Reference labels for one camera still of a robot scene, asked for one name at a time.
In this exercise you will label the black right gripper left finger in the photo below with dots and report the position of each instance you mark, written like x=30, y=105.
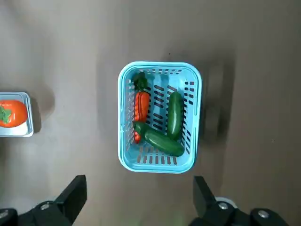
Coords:
x=58, y=212

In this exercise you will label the light blue plastic basket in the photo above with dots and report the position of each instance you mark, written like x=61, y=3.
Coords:
x=122, y=141

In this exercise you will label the orange-red toy tomato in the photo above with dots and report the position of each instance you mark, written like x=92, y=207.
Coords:
x=16, y=115

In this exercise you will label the silver digital kitchen scale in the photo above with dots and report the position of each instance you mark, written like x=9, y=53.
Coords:
x=29, y=131

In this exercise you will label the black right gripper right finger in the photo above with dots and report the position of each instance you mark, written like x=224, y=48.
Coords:
x=211, y=214

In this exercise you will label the green toy cucumber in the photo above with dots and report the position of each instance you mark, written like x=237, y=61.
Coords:
x=175, y=113
x=162, y=142

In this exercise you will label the orange toy carrot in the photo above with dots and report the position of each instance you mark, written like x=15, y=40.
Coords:
x=141, y=106

